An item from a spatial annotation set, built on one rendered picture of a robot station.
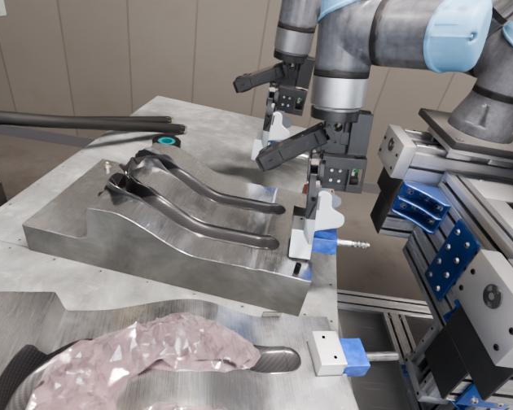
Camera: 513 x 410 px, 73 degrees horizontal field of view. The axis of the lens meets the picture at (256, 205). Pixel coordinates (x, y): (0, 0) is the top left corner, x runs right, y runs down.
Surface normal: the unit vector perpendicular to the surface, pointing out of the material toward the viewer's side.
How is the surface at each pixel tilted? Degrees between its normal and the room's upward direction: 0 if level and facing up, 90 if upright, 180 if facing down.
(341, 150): 82
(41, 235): 90
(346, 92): 80
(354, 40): 104
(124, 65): 90
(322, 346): 0
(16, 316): 0
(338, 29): 87
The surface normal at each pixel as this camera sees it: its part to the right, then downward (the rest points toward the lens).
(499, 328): -0.99, -0.15
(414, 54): -0.52, 0.80
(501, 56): -0.92, 0.08
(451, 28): -0.56, 0.18
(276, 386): 0.18, -0.80
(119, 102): -0.04, 0.57
